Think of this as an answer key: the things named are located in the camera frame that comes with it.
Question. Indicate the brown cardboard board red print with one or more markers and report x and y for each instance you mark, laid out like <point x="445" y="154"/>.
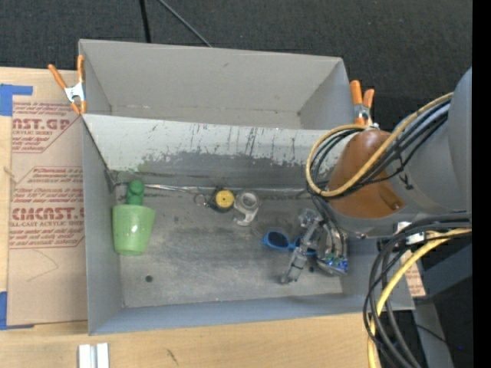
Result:
<point x="46" y="267"/>

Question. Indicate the yellow and black tape measure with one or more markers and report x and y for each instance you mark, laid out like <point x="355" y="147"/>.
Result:
<point x="224" y="199"/>

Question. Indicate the grey metal bin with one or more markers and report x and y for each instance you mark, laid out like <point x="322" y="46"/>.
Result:
<point x="215" y="251"/>

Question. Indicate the green plastic bottle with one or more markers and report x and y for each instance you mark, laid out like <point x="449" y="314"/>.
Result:
<point x="132" y="228"/>

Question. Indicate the clear plastic cup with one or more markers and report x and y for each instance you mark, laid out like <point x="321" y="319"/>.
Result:
<point x="246" y="205"/>

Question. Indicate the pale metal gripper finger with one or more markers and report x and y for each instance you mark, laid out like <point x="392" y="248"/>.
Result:
<point x="288" y="270"/>
<point x="299" y="263"/>

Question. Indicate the blue sunglasses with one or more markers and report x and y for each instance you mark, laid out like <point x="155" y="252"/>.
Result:
<point x="277" y="240"/>

